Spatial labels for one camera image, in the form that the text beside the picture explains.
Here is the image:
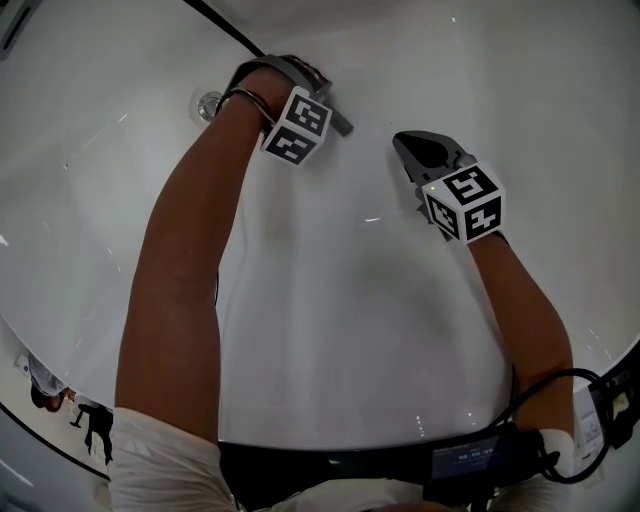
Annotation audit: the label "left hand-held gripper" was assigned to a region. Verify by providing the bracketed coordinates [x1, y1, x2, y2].
[234, 53, 334, 167]

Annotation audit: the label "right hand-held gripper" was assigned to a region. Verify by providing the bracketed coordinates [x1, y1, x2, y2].
[392, 130, 506, 246]

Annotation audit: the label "person's right forearm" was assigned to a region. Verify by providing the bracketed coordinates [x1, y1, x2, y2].
[467, 232, 576, 436]

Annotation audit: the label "person's left forearm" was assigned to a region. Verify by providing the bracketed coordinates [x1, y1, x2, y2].
[114, 67, 296, 446]

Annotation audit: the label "chrome overflow drain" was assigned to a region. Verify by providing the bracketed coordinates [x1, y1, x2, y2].
[196, 88, 225, 122]

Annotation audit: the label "white bathtub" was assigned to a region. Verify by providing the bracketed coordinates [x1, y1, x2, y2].
[0, 0, 640, 451]

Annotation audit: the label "black overflow cover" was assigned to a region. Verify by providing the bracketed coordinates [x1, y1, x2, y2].
[0, 7, 30, 62]

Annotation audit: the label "white battery pack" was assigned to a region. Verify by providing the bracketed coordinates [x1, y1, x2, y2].
[572, 384, 604, 464]

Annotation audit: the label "black waist pouch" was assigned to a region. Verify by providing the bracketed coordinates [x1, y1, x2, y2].
[597, 367, 639, 451]

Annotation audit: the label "person's black shorts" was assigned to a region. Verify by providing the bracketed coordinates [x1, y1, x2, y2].
[219, 442, 436, 496]

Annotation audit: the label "person's white t-shirt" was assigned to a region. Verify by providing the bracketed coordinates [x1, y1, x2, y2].
[107, 404, 576, 512]

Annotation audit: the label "black rig cable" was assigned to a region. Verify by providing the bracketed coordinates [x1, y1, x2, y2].
[499, 367, 621, 485]

